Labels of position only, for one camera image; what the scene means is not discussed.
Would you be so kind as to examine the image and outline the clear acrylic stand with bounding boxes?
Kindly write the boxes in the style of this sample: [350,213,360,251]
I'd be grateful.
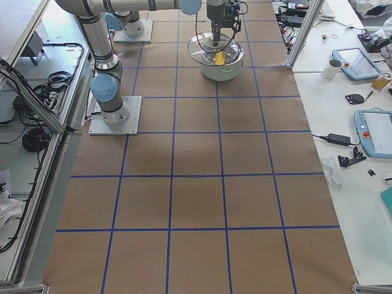
[320,157,342,190]

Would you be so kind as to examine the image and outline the white mug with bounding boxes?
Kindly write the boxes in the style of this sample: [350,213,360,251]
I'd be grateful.
[321,58,342,80]

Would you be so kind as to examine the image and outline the yellow corn cob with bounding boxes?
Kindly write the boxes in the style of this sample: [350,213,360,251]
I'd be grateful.
[215,51,225,66]

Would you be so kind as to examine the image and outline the yellow drink can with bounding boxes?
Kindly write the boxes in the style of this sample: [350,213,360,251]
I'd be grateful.
[372,72,391,91]

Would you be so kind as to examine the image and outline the mint green cooking pot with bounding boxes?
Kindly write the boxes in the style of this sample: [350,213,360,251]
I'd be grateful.
[201,40,244,81]

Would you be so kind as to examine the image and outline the blue teach pendant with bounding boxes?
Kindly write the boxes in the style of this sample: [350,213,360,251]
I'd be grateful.
[332,47,382,81]
[354,110,391,159]

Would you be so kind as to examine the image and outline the black coiled cable bundle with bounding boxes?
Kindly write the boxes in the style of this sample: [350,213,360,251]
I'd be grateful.
[21,127,51,153]

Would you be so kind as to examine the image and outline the aluminium frame post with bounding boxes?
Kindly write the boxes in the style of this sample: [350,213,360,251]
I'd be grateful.
[285,0,324,69]

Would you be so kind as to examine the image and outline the teal notebook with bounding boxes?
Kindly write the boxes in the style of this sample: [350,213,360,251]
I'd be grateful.
[380,187,392,216]

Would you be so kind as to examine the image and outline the blue teach pendant far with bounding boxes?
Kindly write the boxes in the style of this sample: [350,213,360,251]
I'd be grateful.
[332,47,382,81]

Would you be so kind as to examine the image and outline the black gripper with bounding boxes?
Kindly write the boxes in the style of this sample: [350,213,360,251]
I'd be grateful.
[211,20,222,46]
[223,1,241,32]

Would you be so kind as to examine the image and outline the grey metal box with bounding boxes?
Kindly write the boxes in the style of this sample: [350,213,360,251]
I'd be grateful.
[21,31,45,65]

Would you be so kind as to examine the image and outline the glass pot lid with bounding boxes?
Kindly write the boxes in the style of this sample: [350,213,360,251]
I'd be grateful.
[187,32,244,66]

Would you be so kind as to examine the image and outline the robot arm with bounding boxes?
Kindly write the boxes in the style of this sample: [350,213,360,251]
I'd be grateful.
[56,1,202,124]
[104,1,241,40]

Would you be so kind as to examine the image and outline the black plastic bracket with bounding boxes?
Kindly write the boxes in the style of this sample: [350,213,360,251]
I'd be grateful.
[337,146,367,169]

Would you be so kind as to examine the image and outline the black power brick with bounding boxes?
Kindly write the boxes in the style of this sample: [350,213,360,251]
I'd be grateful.
[282,15,304,28]

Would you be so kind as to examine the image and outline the black charger with cable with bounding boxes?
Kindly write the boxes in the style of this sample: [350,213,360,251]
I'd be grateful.
[312,133,360,146]

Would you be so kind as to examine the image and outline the white crumpled cloth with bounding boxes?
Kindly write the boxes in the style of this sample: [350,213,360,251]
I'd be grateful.
[1,190,22,229]

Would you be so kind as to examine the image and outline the blue teach pendant near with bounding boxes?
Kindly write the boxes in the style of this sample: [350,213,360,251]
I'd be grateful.
[354,110,391,159]

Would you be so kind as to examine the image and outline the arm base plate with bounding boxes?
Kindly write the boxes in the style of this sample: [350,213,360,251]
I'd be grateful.
[88,96,142,135]
[114,19,154,43]

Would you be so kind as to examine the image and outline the black round case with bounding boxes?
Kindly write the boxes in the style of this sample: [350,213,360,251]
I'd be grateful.
[345,94,365,105]

